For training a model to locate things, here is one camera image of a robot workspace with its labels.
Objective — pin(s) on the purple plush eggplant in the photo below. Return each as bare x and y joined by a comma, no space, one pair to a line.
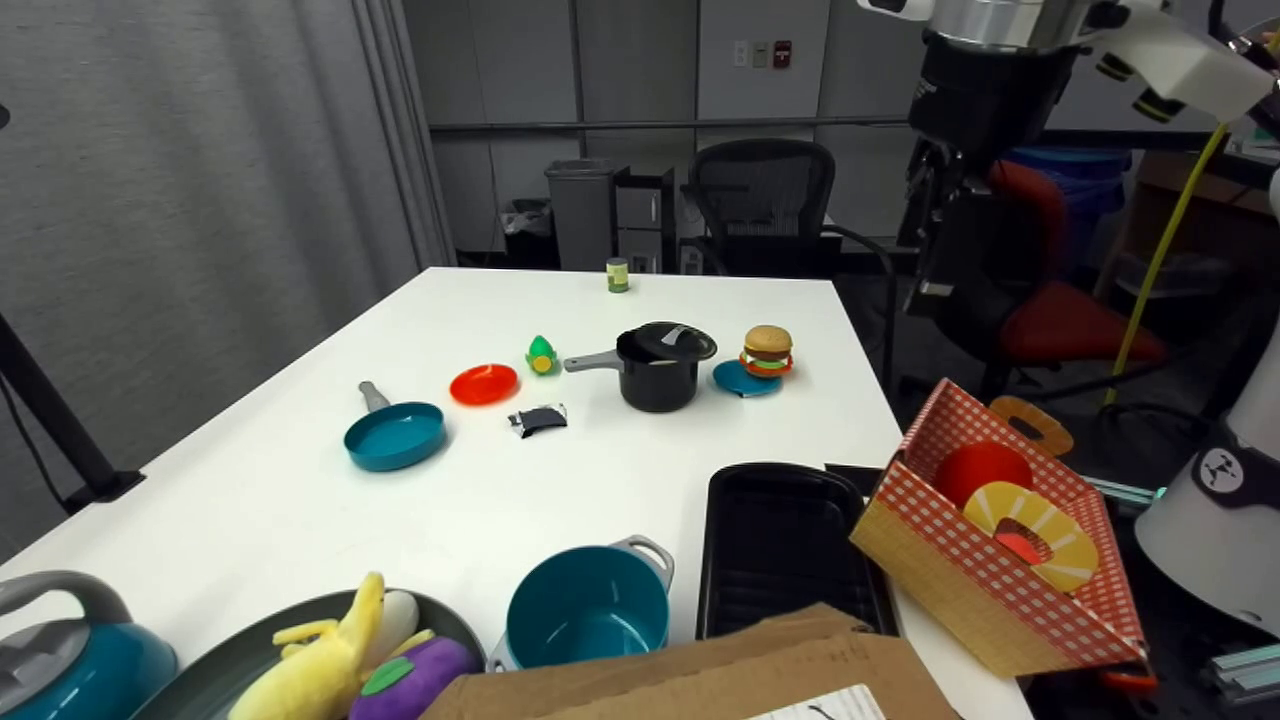
412,679

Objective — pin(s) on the teal toy saucepan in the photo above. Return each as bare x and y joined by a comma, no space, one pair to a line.
593,603

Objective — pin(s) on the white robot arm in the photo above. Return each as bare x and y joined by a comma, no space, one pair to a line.
1031,47

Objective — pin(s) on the red toy tomato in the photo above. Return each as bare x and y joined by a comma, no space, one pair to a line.
976,465

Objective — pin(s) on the green toy vegetable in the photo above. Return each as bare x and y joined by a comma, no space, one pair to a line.
542,356

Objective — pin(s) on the toy hamburger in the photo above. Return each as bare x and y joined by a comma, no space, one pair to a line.
766,353

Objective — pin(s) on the teal toy frying pan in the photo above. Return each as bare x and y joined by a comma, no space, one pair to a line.
393,435

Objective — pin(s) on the black tripod leg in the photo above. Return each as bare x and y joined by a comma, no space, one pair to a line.
30,380

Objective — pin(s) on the yellow plush banana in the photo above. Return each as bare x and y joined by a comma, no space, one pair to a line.
322,663

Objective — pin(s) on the orange toy plate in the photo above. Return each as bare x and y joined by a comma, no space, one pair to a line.
487,385

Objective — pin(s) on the brown cardboard box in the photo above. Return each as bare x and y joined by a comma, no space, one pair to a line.
809,667

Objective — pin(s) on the small green cube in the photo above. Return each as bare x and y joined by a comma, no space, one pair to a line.
617,276

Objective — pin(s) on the black toy pot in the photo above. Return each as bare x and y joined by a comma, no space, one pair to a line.
647,385

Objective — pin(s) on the red checkered wooden basket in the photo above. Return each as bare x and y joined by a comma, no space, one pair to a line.
1015,619

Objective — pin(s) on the transparent dark pot lid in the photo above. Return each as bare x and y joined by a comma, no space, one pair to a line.
665,340

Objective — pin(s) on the black baking tray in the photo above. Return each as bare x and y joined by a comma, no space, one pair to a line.
778,540

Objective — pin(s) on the grey trash bin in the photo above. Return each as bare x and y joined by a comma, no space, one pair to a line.
584,210

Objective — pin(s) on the red office chair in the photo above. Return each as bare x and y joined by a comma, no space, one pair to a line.
1048,321

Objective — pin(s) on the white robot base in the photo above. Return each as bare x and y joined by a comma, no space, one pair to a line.
1219,524

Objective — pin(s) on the black mesh office chair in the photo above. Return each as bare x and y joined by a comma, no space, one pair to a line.
766,215

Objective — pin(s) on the teal toy kettle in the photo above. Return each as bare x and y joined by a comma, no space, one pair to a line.
89,667

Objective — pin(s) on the small teal plate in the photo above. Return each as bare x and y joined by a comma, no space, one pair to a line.
730,378

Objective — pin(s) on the dark grey round plate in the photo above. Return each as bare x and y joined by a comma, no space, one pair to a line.
209,686

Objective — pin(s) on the small black white packet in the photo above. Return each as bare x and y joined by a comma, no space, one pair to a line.
539,418

